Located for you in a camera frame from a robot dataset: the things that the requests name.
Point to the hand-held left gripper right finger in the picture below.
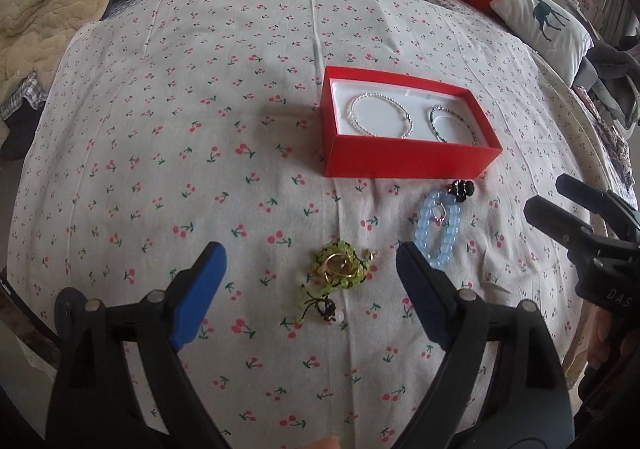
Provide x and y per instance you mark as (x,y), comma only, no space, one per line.
(425,299)

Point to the person's right hand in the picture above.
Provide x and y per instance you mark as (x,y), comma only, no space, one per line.
(605,339)

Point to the cherry print bed sheet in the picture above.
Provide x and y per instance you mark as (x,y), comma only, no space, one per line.
(200,129)

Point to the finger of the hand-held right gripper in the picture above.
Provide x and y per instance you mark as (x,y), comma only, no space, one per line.
(560,224)
(595,201)

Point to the floral patterned cloth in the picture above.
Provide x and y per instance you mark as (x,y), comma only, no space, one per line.
(612,149)

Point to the red cardboard box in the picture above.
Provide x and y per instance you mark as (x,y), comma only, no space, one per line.
(400,159)

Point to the white deer print pillow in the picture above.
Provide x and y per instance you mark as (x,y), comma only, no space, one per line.
(540,24)

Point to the black bead cluster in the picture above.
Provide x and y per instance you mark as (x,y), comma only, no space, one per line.
(460,190)

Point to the plaid cloth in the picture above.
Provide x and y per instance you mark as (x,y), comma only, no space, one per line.
(22,96)

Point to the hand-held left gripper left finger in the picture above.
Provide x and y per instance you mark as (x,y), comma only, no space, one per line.
(200,294)

